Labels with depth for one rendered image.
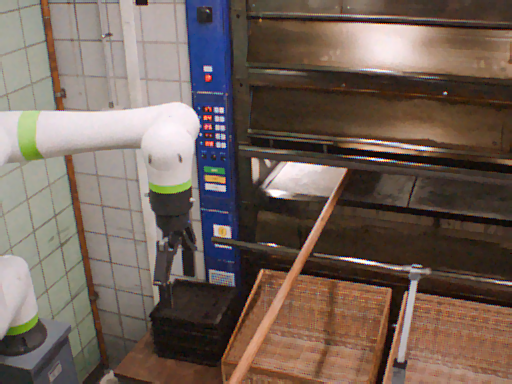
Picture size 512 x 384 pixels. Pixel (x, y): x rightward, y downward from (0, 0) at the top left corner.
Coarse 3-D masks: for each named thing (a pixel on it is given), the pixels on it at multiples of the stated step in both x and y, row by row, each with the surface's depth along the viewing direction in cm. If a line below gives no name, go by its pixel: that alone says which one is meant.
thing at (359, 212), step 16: (256, 192) 254; (272, 192) 254; (288, 192) 253; (304, 208) 247; (320, 208) 245; (336, 208) 242; (352, 208) 240; (368, 208) 238; (384, 208) 237; (400, 208) 237; (416, 224) 233; (432, 224) 231; (448, 224) 228; (464, 224) 226; (480, 224) 224; (496, 224) 222
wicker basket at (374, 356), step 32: (256, 288) 257; (320, 288) 255; (352, 288) 251; (384, 288) 246; (256, 320) 262; (320, 320) 257; (352, 320) 253; (384, 320) 235; (288, 352) 253; (320, 352) 252; (352, 352) 251
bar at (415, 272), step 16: (224, 240) 221; (240, 240) 220; (320, 256) 210; (336, 256) 208; (400, 272) 201; (416, 272) 198; (432, 272) 197; (448, 272) 196; (416, 288) 200; (400, 352) 192; (400, 368) 189
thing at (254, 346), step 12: (348, 168) 265; (336, 192) 245; (324, 216) 227; (312, 240) 212; (300, 252) 205; (300, 264) 199; (288, 276) 193; (288, 288) 187; (276, 300) 181; (276, 312) 177; (264, 324) 171; (264, 336) 168; (252, 348) 162; (240, 360) 158; (252, 360) 160; (240, 372) 154
